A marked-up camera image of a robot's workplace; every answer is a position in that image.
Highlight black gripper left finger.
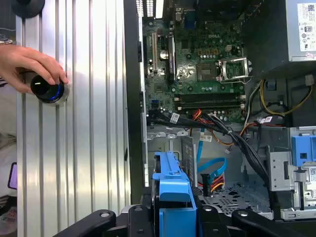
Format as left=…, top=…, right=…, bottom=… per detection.
left=53, top=187, right=160, bottom=237

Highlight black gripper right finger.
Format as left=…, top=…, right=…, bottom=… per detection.
left=193, top=187, right=316, bottom=237

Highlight hard disk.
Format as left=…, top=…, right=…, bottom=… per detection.
left=151, top=135, right=198, bottom=237

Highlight round black tool blue ring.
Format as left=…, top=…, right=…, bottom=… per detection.
left=29, top=74, right=70, bottom=106

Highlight metal disk bay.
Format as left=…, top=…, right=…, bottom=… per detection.
left=268, top=126, right=316, bottom=221

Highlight blue disk carrier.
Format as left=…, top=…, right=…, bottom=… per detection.
left=291, top=134, right=316, bottom=167

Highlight black RAM slot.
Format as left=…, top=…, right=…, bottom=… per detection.
left=177, top=93, right=244, bottom=101

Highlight white expansion slot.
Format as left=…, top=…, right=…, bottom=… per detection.
left=151, top=32, right=159, bottom=72

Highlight person's bare hand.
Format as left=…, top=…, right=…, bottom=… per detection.
left=0, top=44, right=70, bottom=94

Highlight phone in purple case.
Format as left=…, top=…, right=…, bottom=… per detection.
left=7, top=161, right=18, bottom=191

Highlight black PC case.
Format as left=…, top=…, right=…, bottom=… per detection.
left=122, top=0, right=316, bottom=237

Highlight socket locking lever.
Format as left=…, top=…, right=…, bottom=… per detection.
left=217, top=75, right=253, bottom=85

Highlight green motherboard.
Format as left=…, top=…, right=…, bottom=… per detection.
left=143, top=7, right=250, bottom=124

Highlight person in pale clothing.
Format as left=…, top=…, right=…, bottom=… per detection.
left=0, top=82, right=18, bottom=237

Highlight metal socket cover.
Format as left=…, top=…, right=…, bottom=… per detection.
left=219, top=57, right=249, bottom=82

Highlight CPU socket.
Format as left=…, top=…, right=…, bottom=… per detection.
left=218, top=56, right=253, bottom=84

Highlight square motherboard chip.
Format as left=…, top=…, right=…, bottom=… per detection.
left=197, top=62, right=218, bottom=82

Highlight grey power supply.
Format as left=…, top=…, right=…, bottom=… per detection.
left=243, top=0, right=316, bottom=79

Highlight black round disc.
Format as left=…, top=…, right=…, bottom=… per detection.
left=11, top=0, right=46, bottom=19

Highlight disk power wire black plug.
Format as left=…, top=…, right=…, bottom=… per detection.
left=200, top=172, right=226, bottom=198

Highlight black wire bundle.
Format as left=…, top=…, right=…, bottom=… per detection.
left=147, top=110, right=281, bottom=213

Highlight blue flat disk wire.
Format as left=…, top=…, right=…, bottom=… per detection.
left=196, top=127, right=227, bottom=185

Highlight orange and red wires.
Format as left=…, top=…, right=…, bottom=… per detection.
left=192, top=110, right=260, bottom=148

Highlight yellow power wires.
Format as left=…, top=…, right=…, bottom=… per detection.
left=260, top=79, right=314, bottom=117

